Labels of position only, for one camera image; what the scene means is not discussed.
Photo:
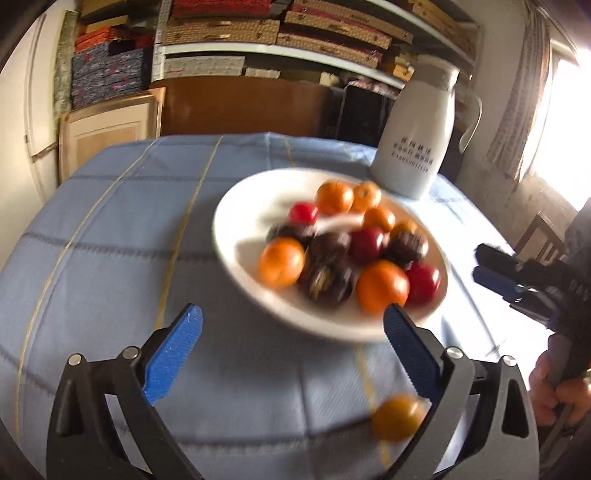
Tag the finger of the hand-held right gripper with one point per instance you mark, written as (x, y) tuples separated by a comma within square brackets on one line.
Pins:
[(498, 258), (494, 282)]

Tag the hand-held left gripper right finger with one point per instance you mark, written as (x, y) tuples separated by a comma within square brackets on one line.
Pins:
[(411, 353)]

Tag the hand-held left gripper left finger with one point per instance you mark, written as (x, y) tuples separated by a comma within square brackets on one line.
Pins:
[(173, 357)]

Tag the small orange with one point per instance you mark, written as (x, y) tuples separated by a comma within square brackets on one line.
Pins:
[(398, 417)]

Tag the red cherry tomato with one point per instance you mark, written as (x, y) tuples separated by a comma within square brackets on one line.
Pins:
[(367, 243), (303, 213), (424, 282)]

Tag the large smooth orange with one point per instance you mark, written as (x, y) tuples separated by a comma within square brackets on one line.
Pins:
[(281, 263), (382, 287)]

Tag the white round plate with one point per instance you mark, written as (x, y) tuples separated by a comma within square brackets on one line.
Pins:
[(249, 221)]

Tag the person's right hand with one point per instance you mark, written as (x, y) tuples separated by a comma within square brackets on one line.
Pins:
[(540, 387)]

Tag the wooden chair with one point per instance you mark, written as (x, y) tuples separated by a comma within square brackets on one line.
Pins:
[(540, 235)]

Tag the small orange kumquat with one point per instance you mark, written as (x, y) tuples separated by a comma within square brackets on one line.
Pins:
[(379, 219), (405, 227)]

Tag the blue checked tablecloth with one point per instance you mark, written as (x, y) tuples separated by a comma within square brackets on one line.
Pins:
[(115, 254)]

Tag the small yellow-orange kumquat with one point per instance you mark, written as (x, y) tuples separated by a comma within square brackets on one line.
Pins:
[(368, 196)]

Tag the bright window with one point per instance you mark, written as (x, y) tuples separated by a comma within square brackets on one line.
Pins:
[(568, 120)]

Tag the white thermos jug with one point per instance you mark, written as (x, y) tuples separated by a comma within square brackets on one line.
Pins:
[(411, 129)]

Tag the patterned curtain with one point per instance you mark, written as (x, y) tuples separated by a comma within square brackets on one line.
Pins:
[(521, 92)]

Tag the large dimpled orange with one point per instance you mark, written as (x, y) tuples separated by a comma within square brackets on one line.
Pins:
[(334, 197)]

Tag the brown wooden board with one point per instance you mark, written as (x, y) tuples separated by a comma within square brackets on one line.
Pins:
[(244, 106)]

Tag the white door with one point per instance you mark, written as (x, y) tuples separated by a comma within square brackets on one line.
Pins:
[(23, 115)]

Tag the stack of blue patterned boxes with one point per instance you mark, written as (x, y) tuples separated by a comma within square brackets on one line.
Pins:
[(111, 76)]

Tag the white embossed boxes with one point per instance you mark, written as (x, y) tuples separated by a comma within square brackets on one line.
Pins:
[(203, 67)]

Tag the white metal shelf rack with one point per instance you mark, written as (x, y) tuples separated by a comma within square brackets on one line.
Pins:
[(286, 50)]

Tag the green stone slab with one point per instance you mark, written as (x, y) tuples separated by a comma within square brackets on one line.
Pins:
[(65, 64)]

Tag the orange patterned boxes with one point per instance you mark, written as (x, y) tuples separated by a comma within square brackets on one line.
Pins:
[(106, 39)]

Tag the stack of woven boxes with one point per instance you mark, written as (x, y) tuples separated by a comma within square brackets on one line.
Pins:
[(221, 32)]

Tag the brown cardboard boxes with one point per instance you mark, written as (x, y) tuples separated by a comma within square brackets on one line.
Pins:
[(115, 11)]

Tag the red patterned box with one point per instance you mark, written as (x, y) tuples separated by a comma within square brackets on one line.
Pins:
[(217, 8)]

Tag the light wooden picture frame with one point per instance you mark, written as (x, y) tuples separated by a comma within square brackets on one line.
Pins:
[(106, 134)]

